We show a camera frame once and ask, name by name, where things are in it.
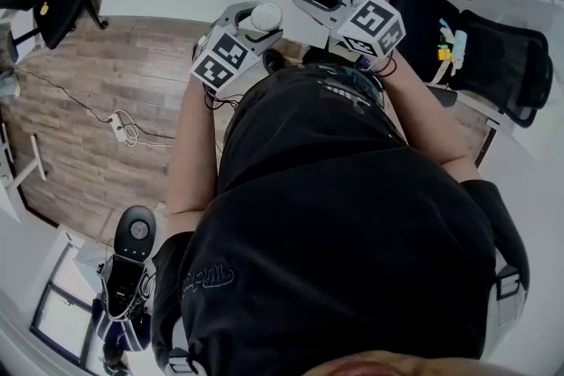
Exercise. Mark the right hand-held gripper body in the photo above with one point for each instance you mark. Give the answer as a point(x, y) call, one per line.
point(372, 22)

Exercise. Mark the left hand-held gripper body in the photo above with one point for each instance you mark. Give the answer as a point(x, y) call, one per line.
point(224, 57)

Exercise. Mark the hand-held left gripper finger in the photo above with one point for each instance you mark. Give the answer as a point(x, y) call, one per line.
point(227, 19)
point(264, 46)

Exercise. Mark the person's right forearm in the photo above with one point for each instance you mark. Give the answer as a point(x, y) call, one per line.
point(427, 123)

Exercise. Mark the person's left forearm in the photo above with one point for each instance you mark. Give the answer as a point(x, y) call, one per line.
point(194, 163)

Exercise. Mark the person's left black shoe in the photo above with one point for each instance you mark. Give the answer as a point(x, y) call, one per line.
point(272, 61)

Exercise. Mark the black wrist band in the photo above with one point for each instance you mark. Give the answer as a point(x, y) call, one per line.
point(388, 68)
point(211, 99)

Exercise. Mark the yellow block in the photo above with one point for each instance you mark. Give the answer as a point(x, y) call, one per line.
point(444, 54)

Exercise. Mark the pale blue packet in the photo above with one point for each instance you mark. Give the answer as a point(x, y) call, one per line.
point(460, 48)

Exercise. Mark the person's black t-shirt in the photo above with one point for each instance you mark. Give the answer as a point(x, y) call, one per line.
point(330, 211)

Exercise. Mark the small yellow item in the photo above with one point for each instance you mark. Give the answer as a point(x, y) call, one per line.
point(44, 9)

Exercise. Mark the white standing table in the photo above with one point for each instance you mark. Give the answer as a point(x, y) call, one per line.
point(39, 158)

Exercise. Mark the black framed window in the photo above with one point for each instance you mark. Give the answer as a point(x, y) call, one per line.
point(61, 312)

